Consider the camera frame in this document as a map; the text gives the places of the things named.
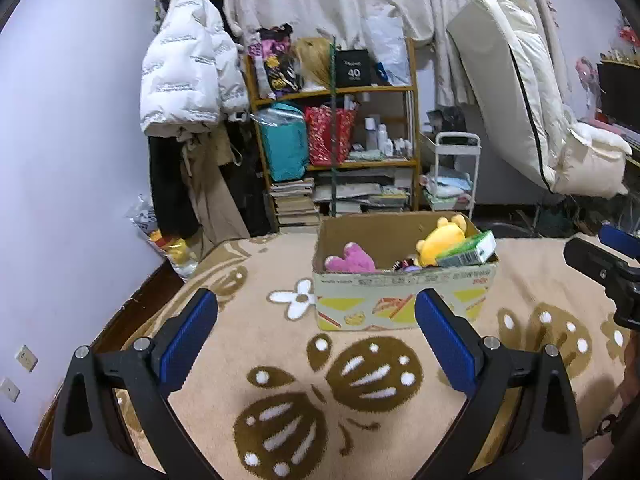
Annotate pink wall decoration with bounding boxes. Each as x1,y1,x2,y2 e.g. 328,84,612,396
575,57,599,86

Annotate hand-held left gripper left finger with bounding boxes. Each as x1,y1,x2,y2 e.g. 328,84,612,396
50,287,220,480

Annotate white trolley cart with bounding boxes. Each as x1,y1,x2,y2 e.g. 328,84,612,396
422,132,482,219

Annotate printed cardboard box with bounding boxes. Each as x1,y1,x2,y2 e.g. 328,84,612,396
312,211,500,332

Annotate wooden shelf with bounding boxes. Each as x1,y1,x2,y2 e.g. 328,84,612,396
245,37,420,227

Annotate stack of books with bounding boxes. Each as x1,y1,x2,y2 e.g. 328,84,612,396
270,178,321,227

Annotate beige printed blanket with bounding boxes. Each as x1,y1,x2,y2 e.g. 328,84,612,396
30,232,640,480

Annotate yellow dog plush toy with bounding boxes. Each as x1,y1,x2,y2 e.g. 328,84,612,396
416,214,471,267

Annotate folded blue cloths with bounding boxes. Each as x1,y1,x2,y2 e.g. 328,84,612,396
425,172,473,199

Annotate black box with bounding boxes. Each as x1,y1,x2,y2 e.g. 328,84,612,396
334,49,372,88

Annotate white puffer jacket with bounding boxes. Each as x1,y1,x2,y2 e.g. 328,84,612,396
140,0,249,137

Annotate colourful printed bag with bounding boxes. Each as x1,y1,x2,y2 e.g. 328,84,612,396
250,24,303,99

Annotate cream cushion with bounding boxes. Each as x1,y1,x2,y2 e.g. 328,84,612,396
550,110,633,199

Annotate blonde wig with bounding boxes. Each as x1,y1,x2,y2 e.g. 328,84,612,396
292,37,335,92

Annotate black coat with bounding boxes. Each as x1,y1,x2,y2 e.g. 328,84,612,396
148,135,201,239

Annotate beige trench coat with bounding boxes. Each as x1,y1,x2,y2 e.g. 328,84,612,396
180,127,251,256

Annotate teal bag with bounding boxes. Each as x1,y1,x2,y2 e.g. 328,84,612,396
259,103,310,182

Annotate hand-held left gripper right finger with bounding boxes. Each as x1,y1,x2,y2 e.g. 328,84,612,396
414,287,585,480

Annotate pink plush toy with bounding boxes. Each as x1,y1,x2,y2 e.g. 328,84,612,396
324,242,379,274

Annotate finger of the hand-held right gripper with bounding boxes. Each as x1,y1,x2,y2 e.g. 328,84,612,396
563,237,640,293
598,224,640,257

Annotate red gift bag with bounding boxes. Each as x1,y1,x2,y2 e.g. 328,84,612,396
304,106,357,166

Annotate white plastic bag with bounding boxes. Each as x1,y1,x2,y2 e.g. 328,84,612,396
365,15,411,86

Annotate white mattress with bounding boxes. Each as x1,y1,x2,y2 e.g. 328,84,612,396
446,0,576,194

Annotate black monitor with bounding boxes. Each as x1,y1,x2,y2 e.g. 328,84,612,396
597,60,640,129

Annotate green pole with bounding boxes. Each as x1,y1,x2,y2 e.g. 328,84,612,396
328,35,337,218

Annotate pile of papers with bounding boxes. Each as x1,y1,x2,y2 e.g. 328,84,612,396
314,172,413,214

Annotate black hanging garment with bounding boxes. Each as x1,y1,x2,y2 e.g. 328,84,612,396
222,115,273,239

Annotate plastic bag with yellow toys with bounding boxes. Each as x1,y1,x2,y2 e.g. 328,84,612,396
131,195,198,279

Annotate green tissue pack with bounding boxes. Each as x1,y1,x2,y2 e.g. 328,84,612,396
435,230,497,267

